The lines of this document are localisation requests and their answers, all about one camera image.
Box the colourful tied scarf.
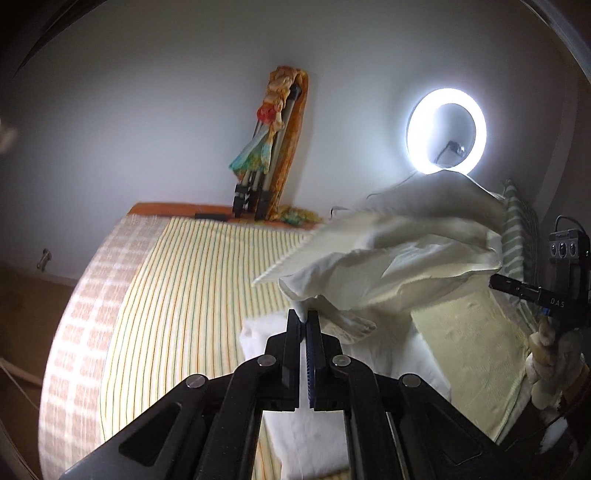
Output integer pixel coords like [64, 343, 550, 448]
[229, 69, 296, 179]

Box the folded metal tripod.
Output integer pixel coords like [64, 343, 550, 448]
[233, 76, 305, 220]

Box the white ring light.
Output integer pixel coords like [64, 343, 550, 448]
[406, 87, 487, 175]

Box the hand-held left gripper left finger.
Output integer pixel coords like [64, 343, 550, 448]
[58, 309, 308, 480]

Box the white shirt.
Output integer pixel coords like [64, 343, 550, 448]
[253, 170, 506, 347]

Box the yellow striped sheet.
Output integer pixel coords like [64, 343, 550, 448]
[99, 216, 324, 480]

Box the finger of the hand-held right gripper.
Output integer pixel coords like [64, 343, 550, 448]
[488, 274, 553, 316]

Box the pale yellow folded cloth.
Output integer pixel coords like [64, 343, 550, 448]
[411, 277, 533, 442]

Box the white folded cloth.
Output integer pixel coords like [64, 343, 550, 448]
[240, 316, 453, 480]

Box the green striped cloth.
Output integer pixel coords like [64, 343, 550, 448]
[501, 179, 544, 324]

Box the person's right hand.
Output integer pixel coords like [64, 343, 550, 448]
[526, 316, 585, 409]

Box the pink checked blanket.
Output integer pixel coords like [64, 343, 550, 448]
[37, 215, 171, 480]

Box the orange patterned cloth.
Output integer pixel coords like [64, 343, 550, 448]
[270, 67, 310, 220]

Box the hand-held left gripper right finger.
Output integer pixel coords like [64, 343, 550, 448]
[305, 310, 513, 480]

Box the yellow green floral cloth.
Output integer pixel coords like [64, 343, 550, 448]
[277, 207, 320, 227]

